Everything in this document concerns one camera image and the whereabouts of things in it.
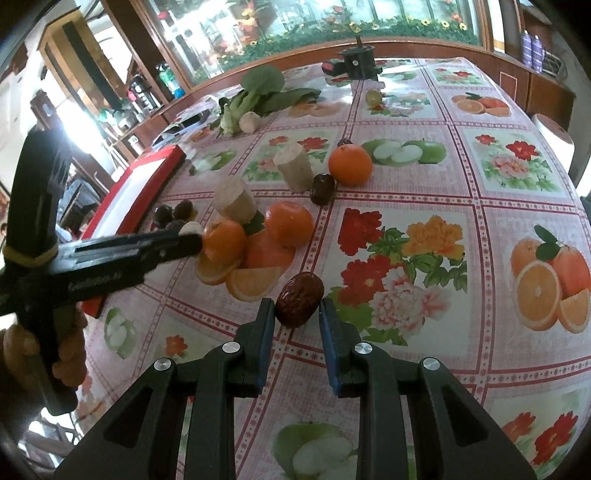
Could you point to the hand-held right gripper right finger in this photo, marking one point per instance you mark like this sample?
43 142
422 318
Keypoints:
328 353

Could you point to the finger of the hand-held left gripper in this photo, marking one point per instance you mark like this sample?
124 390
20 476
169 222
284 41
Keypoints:
175 244

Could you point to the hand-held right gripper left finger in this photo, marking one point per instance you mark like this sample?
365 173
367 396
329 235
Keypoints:
265 344

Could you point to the orange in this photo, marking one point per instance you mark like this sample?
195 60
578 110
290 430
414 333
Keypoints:
224 241
350 165
288 224

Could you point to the red tray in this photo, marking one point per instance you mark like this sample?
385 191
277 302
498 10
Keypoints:
143 184

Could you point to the person's left hand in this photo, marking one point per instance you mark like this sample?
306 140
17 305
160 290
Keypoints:
69 353

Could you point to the black smartphone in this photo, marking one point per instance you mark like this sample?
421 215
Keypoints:
191 121

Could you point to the black thermos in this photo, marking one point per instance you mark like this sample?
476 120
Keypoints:
138 91

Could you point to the pale root vegetable piece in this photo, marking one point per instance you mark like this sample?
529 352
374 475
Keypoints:
249 122

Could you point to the wooden cabinet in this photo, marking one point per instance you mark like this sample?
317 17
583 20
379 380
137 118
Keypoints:
115 55

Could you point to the green bottle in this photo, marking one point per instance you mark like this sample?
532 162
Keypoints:
169 78

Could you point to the bok choy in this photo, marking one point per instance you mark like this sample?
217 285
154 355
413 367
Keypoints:
263 94

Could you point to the floral fruit printed tablecloth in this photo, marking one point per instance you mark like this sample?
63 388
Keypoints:
461 217

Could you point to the red and black object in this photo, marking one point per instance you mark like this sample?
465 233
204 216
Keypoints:
330 68

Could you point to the small green fruit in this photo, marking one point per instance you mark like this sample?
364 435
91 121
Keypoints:
373 97

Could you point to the black round gadget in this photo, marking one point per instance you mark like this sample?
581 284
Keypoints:
358 62

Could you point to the glass partition with flowers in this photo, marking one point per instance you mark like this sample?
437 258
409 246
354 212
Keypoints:
323 23

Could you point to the white roll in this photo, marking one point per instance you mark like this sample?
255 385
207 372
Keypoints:
554 138

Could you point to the purple bottle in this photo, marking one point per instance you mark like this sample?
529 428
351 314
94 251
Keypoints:
536 53
526 46

